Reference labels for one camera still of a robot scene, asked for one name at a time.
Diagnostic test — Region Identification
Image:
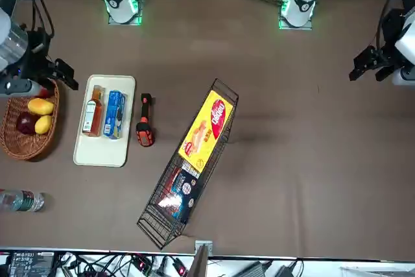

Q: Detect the cream plastic tray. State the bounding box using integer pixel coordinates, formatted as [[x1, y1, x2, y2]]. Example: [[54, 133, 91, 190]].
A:
[[73, 74, 136, 168]]

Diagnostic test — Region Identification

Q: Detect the black electronics box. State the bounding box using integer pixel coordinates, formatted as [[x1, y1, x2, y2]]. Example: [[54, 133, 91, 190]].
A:
[[8, 250, 56, 277]]

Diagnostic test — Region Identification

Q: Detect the orange black barcode scanner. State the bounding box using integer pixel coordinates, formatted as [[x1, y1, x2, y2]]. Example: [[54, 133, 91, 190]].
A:
[[135, 93, 156, 148]]

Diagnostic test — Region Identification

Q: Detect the black plug with red light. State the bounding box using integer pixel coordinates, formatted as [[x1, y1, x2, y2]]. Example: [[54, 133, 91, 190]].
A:
[[174, 258, 189, 277], [134, 256, 152, 275]]

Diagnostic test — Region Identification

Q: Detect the yellow snack box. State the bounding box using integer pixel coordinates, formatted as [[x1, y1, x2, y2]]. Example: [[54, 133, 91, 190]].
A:
[[178, 90, 233, 174]]

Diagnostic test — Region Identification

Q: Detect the black power adapter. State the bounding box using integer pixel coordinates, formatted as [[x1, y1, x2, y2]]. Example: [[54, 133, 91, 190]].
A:
[[274, 263, 296, 277]]

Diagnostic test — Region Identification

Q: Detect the dark blue red cookie box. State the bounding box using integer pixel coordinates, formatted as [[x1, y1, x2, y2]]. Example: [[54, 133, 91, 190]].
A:
[[158, 165, 204, 224]]

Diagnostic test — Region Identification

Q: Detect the brown cardboard board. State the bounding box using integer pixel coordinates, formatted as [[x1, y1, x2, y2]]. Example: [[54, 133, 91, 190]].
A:
[[187, 244, 209, 277]]

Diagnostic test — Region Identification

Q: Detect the brown wicker basket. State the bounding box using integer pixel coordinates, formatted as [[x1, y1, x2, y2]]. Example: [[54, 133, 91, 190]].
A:
[[0, 75, 61, 161]]

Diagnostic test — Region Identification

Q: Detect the grey power adapter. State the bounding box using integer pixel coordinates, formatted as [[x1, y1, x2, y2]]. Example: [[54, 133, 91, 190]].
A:
[[239, 259, 270, 277]]

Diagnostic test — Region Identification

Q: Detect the small yellow mango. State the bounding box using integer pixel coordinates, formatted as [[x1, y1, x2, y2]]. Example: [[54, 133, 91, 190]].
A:
[[34, 114, 53, 134]]

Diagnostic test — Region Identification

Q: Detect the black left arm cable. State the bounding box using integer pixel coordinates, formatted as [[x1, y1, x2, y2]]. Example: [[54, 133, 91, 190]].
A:
[[375, 0, 415, 51]]

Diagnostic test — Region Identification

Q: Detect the black wire rack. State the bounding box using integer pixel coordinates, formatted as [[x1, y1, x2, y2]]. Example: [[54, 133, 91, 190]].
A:
[[136, 78, 240, 251]]

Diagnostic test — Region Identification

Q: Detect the red orange mango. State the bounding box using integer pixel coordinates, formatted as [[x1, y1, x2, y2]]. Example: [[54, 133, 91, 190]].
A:
[[32, 86, 54, 99]]

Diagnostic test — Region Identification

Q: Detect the clear water bottle green label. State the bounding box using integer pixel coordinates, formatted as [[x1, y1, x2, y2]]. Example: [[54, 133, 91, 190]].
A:
[[0, 188, 45, 213]]

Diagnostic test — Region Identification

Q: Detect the large yellow mango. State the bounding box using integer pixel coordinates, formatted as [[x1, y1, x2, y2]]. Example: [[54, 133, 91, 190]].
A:
[[27, 97, 55, 115]]

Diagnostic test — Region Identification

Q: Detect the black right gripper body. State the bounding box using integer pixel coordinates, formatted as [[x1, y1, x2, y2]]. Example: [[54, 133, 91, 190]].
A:
[[12, 28, 56, 80]]

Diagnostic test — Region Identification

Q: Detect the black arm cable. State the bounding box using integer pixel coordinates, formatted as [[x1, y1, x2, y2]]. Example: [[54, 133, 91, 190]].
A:
[[375, 0, 415, 51], [31, 0, 95, 38]]

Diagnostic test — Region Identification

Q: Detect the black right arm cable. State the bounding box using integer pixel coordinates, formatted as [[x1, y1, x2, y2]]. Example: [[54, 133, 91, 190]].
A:
[[31, 0, 95, 38]]

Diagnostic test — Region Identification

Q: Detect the amber tea beverage bottle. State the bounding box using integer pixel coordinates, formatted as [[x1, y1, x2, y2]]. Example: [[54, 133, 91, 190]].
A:
[[81, 84, 106, 138]]

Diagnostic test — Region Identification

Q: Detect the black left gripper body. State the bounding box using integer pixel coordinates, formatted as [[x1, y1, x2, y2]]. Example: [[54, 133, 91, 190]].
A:
[[372, 9, 406, 69]]

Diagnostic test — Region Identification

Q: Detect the blue Oreo cookie box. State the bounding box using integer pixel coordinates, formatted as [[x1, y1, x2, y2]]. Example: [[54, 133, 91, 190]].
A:
[[102, 90, 128, 141]]

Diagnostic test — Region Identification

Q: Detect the tangle of black cables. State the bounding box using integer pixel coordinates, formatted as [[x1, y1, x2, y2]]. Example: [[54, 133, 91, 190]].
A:
[[58, 252, 195, 277]]

